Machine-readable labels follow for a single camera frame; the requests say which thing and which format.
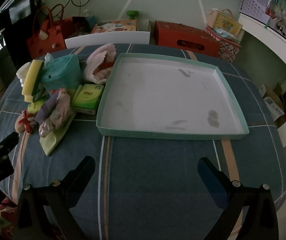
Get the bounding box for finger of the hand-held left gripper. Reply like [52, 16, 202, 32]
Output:
[0, 131, 20, 153]

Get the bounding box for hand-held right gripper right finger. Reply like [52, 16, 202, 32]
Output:
[197, 157, 280, 240]

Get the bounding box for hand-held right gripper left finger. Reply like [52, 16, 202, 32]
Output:
[16, 156, 96, 240]

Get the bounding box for light green cloth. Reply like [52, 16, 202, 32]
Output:
[39, 110, 76, 157]

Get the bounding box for yellow sponge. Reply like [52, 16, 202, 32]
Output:
[21, 59, 44, 103]

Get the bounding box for shallow teal-rimmed cardboard tray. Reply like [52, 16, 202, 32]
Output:
[96, 53, 249, 140]

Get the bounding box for pink fluffy cloth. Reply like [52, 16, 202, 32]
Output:
[83, 43, 116, 85]

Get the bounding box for small yellow-green packet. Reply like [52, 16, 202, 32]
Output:
[27, 99, 46, 114]

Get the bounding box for red floral cloth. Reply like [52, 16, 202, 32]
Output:
[0, 197, 21, 240]

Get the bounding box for white plastic cup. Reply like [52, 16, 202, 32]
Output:
[16, 62, 33, 85]

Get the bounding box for green yellow bottle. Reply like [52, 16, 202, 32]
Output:
[73, 84, 105, 116]

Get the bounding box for red tote bag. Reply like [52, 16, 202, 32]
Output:
[26, 4, 67, 59]

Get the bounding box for patterned gift bag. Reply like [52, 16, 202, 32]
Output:
[205, 26, 242, 64]

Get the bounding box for dark red bag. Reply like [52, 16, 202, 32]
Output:
[61, 16, 93, 39]

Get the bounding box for black monitor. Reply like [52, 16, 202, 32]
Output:
[1, 0, 34, 25]

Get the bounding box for white board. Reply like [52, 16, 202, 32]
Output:
[65, 31, 150, 49]

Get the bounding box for teal pump bottle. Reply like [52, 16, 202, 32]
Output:
[84, 9, 97, 32]

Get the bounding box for orange toy box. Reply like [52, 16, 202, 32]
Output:
[91, 19, 138, 34]

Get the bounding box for red cardboard box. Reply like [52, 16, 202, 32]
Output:
[154, 21, 221, 58]

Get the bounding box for white shelf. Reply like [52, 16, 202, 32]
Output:
[238, 12, 286, 148]

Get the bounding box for white lattice basket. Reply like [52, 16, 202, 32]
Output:
[239, 0, 275, 24]

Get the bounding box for beige box with handle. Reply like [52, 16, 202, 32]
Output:
[207, 8, 243, 37]

